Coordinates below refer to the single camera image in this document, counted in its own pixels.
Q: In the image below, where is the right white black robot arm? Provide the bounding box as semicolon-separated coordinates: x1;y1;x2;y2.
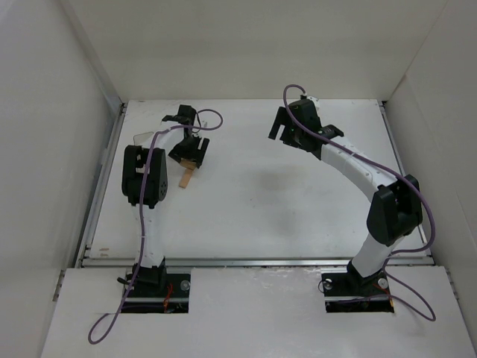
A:
268;98;423;296

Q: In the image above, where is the purple cable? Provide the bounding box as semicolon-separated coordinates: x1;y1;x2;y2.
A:
87;108;224;344
282;84;437;321

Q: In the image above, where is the clear plastic box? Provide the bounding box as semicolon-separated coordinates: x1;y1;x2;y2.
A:
133;131;154;145

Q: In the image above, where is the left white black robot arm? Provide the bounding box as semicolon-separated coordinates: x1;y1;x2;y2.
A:
121;104;209;298

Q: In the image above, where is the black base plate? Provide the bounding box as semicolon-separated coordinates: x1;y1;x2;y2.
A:
121;273;191;314
320;272;394;313

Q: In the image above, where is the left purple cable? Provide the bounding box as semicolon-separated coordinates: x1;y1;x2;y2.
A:
87;108;224;344

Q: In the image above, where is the metal rail front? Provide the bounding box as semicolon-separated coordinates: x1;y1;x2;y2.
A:
80;257;435;268

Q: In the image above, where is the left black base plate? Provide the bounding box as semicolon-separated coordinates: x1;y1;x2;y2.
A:
121;273;191;314

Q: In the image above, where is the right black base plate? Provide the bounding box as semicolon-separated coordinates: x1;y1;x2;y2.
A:
320;272;394;313

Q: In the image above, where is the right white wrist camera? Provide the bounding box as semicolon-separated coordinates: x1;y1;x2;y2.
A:
306;95;320;110

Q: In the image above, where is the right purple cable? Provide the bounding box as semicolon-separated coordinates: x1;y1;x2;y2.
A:
282;84;437;321

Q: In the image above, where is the wooden block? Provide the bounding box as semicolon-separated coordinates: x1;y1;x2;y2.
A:
178;169;194;189
180;160;197;171

